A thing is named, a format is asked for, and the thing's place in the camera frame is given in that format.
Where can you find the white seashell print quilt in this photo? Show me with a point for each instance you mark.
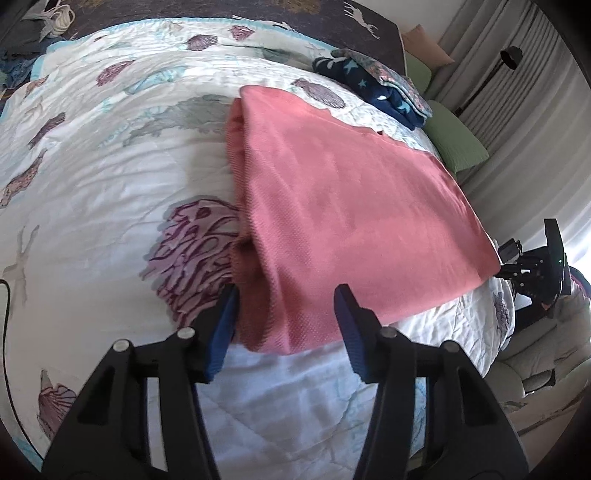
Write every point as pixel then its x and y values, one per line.
pixel 115 184

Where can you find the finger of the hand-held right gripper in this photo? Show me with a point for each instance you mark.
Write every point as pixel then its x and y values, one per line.
pixel 509 251
pixel 508 271

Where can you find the black floor lamp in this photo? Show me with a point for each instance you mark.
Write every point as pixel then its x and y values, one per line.
pixel 491 74

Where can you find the large green pillow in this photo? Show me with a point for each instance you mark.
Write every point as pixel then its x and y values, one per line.
pixel 455 138

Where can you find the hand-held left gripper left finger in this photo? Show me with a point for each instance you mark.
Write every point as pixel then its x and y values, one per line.
pixel 221 323

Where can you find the beige pillow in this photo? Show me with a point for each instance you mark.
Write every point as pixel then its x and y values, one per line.
pixel 427 46

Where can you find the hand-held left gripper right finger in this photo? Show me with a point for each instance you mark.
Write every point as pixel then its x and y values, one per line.
pixel 351 323

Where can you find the navy star print folded garment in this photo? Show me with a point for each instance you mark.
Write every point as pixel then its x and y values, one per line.
pixel 378 87

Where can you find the floral folded cloth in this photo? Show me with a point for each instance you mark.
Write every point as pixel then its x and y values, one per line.
pixel 392 76

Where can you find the teal clothes pile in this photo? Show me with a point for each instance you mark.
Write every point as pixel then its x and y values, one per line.
pixel 18 50

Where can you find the small green pillow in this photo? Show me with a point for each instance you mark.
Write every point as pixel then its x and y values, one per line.
pixel 418 74

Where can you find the pink sweater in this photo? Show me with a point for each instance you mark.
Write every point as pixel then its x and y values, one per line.
pixel 341 207

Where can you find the grey sofa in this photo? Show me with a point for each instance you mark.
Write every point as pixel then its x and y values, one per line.
pixel 549 350

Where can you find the grey curtain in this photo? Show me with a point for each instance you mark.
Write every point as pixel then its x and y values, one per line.
pixel 531 115

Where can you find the dark deer print blanket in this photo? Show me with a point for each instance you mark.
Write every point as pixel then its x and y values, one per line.
pixel 231 9

